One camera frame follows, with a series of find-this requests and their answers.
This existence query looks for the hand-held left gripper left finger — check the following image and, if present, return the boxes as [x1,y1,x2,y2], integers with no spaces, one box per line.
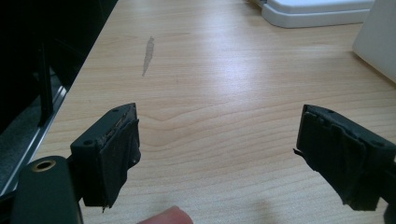
[69,102,142,213]

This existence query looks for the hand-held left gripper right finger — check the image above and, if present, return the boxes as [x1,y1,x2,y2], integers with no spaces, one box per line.
[292,104,396,212]

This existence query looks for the black metal stand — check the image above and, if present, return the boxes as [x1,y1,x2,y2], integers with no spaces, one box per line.
[36,43,54,128]

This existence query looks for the white plastic container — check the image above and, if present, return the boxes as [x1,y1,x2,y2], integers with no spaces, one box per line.
[351,0,396,84]

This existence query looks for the white plastic tray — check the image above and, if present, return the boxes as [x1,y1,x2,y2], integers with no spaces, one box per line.
[248,0,375,29]

